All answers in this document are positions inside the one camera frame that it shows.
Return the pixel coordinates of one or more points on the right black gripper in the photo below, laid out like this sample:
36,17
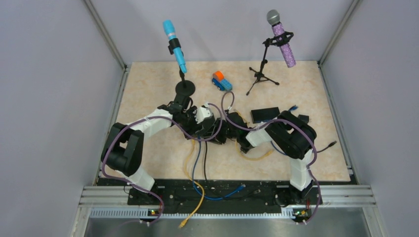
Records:
218,138

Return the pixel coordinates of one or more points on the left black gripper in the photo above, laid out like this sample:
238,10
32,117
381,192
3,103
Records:
192,111

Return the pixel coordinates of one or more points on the large black network switch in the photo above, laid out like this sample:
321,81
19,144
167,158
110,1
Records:
205,129

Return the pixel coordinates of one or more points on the small black ribbed network switch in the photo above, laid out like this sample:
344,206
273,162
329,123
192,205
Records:
264,115

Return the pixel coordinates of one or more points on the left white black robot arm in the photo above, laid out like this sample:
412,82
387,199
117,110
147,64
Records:
123,148

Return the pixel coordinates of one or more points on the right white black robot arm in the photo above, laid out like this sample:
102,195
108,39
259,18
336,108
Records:
291,134

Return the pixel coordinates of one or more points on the black round-base microphone stand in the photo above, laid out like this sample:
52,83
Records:
185,87

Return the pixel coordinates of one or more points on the orange blue toy truck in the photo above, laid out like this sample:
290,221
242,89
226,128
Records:
221,82

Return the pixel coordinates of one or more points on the cyan microphone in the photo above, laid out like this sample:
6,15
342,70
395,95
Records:
174,45

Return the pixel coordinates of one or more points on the black tripod microphone stand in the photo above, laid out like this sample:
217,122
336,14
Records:
263,68

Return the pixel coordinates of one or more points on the purple glitter microphone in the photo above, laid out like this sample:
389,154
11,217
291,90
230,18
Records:
273,18

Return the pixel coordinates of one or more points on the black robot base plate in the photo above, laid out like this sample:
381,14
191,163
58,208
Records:
180,196

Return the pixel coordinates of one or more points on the black power adapter with cord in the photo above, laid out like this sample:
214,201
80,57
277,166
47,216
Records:
304,118

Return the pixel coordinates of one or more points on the aluminium frame rail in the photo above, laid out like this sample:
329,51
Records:
111,211

